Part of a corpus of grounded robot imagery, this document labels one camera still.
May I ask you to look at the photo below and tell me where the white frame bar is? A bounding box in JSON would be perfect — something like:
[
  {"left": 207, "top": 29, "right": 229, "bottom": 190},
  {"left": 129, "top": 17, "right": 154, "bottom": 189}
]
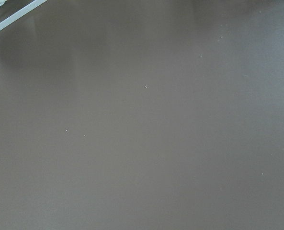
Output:
[{"left": 0, "top": 0, "right": 46, "bottom": 31}]

